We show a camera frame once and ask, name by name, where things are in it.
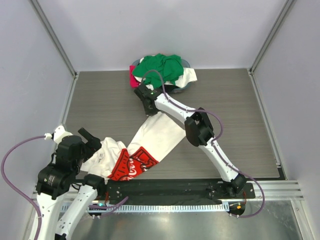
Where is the white Coca-Cola t-shirt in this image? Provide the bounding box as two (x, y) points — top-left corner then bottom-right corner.
(80, 112), (186, 182)

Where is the grey laundry basket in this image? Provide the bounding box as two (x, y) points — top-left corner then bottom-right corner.
(131, 58), (197, 94)

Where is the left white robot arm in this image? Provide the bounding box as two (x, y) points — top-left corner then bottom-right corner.
(35, 125), (107, 240)

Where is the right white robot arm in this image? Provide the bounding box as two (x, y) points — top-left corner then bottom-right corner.
(133, 83), (247, 198)

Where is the pink t-shirt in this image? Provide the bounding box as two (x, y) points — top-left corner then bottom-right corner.
(129, 65), (140, 89)

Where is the green t-shirt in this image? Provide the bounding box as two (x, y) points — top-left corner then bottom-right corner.
(132, 53), (184, 88)

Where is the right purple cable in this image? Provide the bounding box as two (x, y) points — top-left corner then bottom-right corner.
(141, 69), (265, 219)

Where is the purple cable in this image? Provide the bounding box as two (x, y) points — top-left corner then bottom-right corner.
(141, 69), (265, 219)
(1, 134), (55, 238)

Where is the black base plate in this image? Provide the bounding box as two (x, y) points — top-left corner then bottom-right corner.
(96, 178), (256, 206)

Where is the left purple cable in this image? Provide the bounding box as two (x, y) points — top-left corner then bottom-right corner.
(1, 134), (55, 238)

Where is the slotted cable duct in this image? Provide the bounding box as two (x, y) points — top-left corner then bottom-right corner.
(85, 202), (230, 214)

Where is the left aluminium frame post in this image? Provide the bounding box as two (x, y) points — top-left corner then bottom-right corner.
(29, 0), (77, 79)

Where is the aluminium frame post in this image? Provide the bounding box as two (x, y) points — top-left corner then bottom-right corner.
(248, 0), (296, 75)
(29, 0), (77, 79)

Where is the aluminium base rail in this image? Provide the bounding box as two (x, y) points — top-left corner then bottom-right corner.
(32, 180), (305, 201)

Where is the right aluminium frame post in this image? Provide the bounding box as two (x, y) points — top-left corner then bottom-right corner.
(248, 0), (296, 75)

